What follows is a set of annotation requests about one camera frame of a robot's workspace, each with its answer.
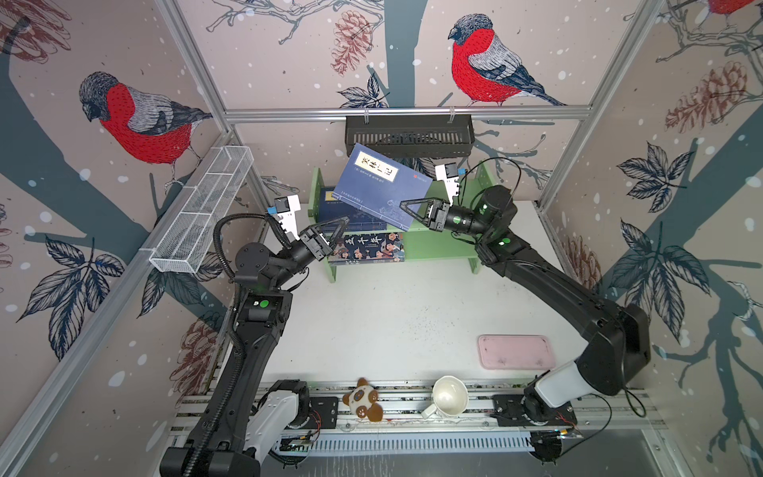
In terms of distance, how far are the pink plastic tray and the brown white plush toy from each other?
32 centimetres

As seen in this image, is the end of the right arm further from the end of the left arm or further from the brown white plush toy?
the brown white plush toy

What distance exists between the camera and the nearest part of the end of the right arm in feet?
1.96

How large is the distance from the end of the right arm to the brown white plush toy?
1.57 feet

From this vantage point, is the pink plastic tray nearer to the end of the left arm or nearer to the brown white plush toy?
the brown white plush toy

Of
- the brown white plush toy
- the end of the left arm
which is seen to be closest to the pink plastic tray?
the brown white plush toy

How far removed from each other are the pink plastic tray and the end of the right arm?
413 mm

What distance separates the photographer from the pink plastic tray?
2.65 ft

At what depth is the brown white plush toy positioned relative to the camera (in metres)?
0.73
